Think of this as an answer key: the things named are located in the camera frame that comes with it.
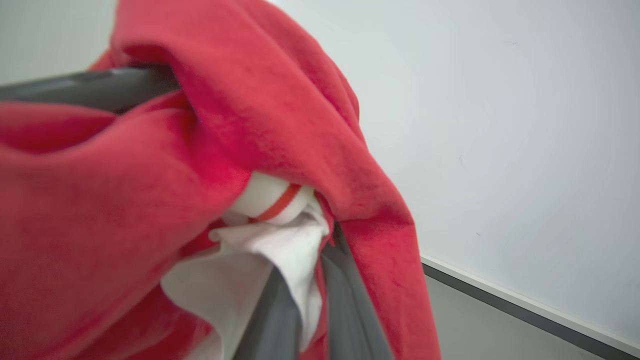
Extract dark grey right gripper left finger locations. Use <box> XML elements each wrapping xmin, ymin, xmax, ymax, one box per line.
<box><xmin>234</xmin><ymin>267</ymin><xmax>304</xmax><ymax>360</ymax></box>

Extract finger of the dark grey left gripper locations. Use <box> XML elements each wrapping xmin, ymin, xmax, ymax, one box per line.
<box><xmin>0</xmin><ymin>66</ymin><xmax>181</xmax><ymax>114</ymax></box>

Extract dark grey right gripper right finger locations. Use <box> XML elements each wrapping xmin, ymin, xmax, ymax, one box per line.
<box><xmin>320</xmin><ymin>223</ymin><xmax>396</xmax><ymax>360</ymax></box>

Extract white garment with red stripe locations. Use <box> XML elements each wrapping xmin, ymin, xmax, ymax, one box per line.
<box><xmin>160</xmin><ymin>171</ymin><xmax>332</xmax><ymax>360</ymax></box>

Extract red fleece garment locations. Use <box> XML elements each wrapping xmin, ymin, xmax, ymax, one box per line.
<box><xmin>0</xmin><ymin>0</ymin><xmax>442</xmax><ymax>360</ymax></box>

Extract white and grey baseboard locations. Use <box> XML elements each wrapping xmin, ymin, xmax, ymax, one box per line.
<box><xmin>421</xmin><ymin>255</ymin><xmax>640</xmax><ymax>360</ymax></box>

